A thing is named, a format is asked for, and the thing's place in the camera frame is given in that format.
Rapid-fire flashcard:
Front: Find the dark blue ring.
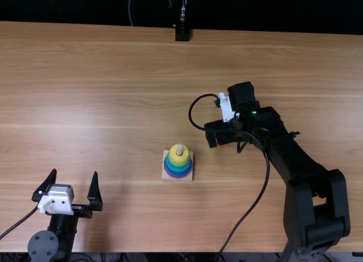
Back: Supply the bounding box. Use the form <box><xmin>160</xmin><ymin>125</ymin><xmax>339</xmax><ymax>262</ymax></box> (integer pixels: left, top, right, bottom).
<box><xmin>163</xmin><ymin>160</ymin><xmax>195</xmax><ymax>176</ymax></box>

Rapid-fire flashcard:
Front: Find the light blue ring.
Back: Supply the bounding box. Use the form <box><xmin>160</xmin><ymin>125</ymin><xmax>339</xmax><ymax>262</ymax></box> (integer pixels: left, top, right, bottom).
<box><xmin>164</xmin><ymin>158</ymin><xmax>193</xmax><ymax>173</ymax></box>

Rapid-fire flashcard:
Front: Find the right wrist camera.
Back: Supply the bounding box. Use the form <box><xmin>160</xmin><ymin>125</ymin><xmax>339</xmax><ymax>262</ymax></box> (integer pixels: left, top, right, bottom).
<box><xmin>216</xmin><ymin>92</ymin><xmax>237</xmax><ymax>123</ymax></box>

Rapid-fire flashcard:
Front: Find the yellow ring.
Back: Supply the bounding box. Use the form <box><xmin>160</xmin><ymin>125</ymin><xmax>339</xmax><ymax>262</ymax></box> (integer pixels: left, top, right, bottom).
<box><xmin>169</xmin><ymin>144</ymin><xmax>190</xmax><ymax>165</ymax></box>

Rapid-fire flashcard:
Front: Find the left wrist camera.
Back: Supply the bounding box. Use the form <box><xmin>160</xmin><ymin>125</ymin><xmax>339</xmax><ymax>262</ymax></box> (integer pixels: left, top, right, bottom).
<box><xmin>37</xmin><ymin>183</ymin><xmax>75</xmax><ymax>216</ymax></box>

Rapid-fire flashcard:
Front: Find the grey cable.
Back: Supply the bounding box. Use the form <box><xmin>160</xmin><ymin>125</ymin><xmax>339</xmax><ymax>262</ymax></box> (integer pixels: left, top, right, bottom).
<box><xmin>127</xmin><ymin>0</ymin><xmax>137</xmax><ymax>27</ymax></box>

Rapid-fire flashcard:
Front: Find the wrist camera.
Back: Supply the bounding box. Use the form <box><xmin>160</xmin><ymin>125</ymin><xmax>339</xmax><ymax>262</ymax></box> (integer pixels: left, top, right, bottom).
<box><xmin>37</xmin><ymin>183</ymin><xmax>75</xmax><ymax>216</ymax></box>
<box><xmin>216</xmin><ymin>92</ymin><xmax>237</xmax><ymax>123</ymax></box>

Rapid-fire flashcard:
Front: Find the light green ring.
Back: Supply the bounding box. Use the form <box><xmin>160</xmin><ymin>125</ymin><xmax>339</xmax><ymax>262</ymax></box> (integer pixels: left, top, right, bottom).
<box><xmin>167</xmin><ymin>153</ymin><xmax>191</xmax><ymax>168</ymax></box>

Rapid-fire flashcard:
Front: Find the black clamp stand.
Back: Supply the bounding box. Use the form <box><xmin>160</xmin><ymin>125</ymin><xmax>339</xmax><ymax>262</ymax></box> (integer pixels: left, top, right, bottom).
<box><xmin>172</xmin><ymin>0</ymin><xmax>193</xmax><ymax>43</ymax></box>

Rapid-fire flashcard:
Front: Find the purple ring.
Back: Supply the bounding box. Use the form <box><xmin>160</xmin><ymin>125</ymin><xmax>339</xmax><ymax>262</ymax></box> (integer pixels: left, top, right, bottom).
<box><xmin>163</xmin><ymin>163</ymin><xmax>196</xmax><ymax>179</ymax></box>

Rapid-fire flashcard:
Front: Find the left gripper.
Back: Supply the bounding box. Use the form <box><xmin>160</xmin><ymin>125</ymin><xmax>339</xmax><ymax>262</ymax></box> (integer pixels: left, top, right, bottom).
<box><xmin>31</xmin><ymin>168</ymin><xmax>103</xmax><ymax>219</ymax></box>

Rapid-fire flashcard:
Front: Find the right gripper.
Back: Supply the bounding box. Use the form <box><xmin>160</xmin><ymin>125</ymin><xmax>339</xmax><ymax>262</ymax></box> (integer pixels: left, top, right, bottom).
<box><xmin>204</xmin><ymin>81</ymin><xmax>261</xmax><ymax>149</ymax></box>

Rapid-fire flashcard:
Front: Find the wooden peg base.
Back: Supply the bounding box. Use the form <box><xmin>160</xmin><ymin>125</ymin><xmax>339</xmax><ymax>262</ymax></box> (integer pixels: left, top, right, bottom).
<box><xmin>161</xmin><ymin>143</ymin><xmax>196</xmax><ymax>182</ymax></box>

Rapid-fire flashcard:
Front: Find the black cable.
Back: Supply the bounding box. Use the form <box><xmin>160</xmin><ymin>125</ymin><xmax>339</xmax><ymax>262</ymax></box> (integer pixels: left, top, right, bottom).
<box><xmin>188</xmin><ymin>94</ymin><xmax>271</xmax><ymax>256</ymax></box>
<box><xmin>0</xmin><ymin>206</ymin><xmax>40</xmax><ymax>240</ymax></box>

